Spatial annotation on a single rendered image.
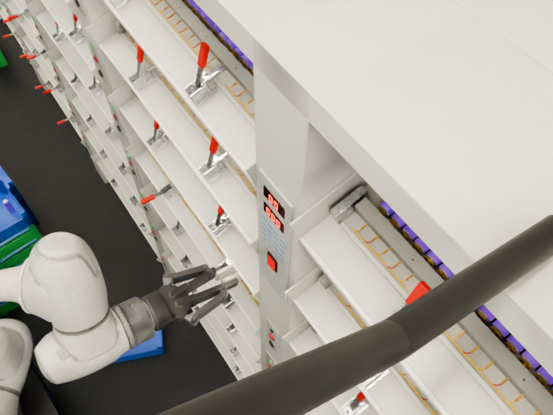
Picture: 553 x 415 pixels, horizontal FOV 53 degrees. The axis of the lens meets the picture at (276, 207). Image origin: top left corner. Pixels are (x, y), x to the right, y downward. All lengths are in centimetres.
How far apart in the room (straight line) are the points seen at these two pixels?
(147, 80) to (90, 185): 161
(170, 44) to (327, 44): 42
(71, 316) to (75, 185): 175
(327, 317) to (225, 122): 33
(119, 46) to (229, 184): 42
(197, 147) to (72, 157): 185
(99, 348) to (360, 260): 57
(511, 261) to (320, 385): 18
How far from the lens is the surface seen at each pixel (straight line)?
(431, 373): 65
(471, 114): 52
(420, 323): 34
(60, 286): 98
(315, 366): 26
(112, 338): 109
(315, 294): 87
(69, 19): 166
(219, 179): 98
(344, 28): 57
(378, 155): 46
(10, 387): 186
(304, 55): 54
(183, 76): 88
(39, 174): 283
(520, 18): 63
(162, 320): 113
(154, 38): 95
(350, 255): 68
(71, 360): 109
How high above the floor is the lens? 211
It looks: 57 degrees down
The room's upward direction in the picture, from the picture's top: 2 degrees clockwise
